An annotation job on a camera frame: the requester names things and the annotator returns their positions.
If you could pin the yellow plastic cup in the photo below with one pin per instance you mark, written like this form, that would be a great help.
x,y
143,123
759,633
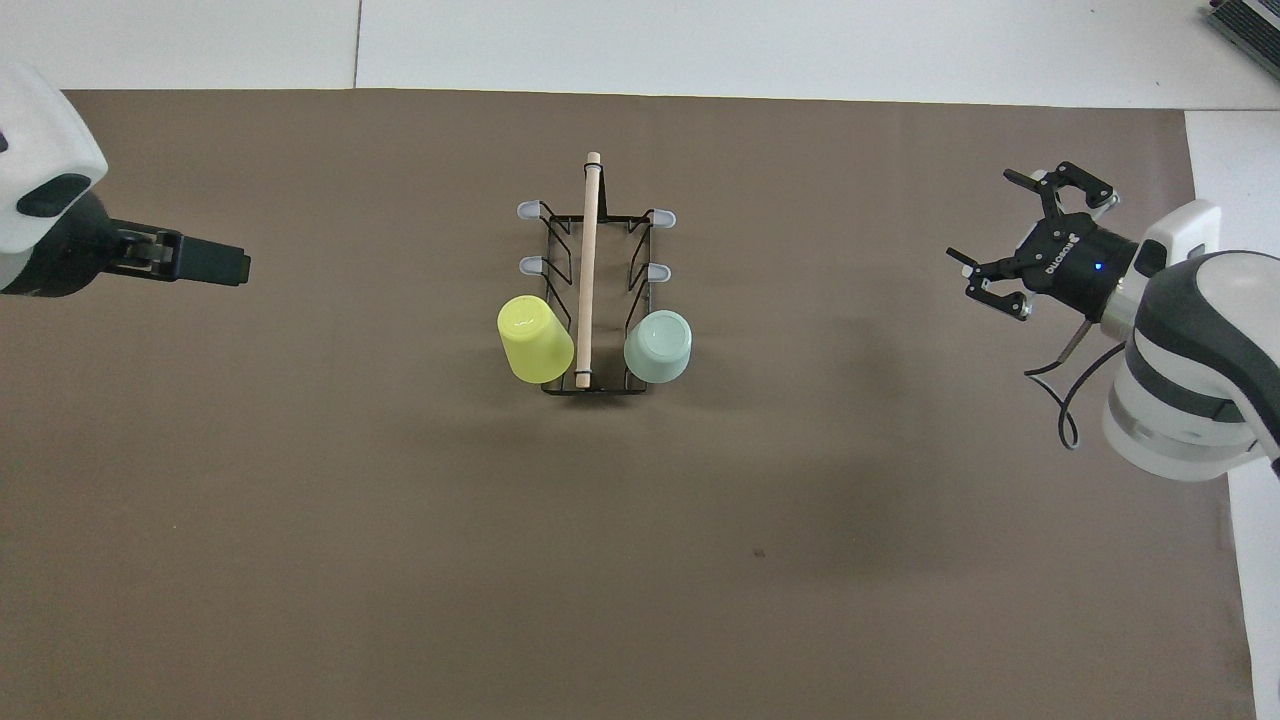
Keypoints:
x,y
535,340

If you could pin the dark ribbed device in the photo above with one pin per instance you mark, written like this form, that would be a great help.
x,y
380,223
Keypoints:
x,y
1250,22

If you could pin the pale green plastic cup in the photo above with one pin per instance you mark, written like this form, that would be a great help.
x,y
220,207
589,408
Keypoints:
x,y
658,348

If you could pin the brown table mat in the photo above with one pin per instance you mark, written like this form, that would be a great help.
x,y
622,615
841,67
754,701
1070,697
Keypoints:
x,y
500,560

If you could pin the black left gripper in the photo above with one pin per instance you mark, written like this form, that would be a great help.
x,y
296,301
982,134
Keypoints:
x,y
80,255

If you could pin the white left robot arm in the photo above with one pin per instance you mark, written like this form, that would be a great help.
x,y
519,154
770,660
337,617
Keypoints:
x,y
40,130

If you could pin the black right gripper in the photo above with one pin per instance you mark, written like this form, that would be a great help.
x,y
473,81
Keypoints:
x,y
1080,262

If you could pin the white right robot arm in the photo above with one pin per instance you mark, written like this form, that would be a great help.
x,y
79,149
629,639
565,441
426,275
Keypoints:
x,y
1200,330

